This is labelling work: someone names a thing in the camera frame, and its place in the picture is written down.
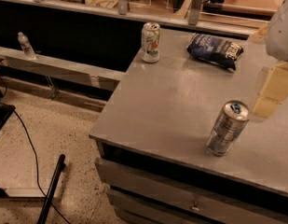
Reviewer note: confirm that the black pole on floor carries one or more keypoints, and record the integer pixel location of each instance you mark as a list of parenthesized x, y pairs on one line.
[(51, 190)]

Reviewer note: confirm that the black device at left edge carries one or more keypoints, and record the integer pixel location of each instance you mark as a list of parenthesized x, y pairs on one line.
[(5, 111)]

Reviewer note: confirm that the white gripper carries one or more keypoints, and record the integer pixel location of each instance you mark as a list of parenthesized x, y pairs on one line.
[(281, 32)]

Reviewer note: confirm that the clear plastic water bottle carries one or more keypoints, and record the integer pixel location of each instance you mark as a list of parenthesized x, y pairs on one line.
[(26, 46)]

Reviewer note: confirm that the grey metal ledge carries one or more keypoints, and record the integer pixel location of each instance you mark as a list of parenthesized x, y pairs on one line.
[(79, 73)]

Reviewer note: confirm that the grey drawer with handle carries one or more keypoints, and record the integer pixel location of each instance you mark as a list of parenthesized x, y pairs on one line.
[(190, 199)]

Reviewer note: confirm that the white green 7up can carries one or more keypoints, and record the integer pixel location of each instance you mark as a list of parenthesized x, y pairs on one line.
[(150, 40)]

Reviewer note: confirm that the silver blue redbull can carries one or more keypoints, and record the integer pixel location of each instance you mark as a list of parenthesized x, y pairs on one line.
[(230, 122)]

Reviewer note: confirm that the dark blue chip bag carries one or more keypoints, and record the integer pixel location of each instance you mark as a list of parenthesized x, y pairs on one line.
[(215, 50)]

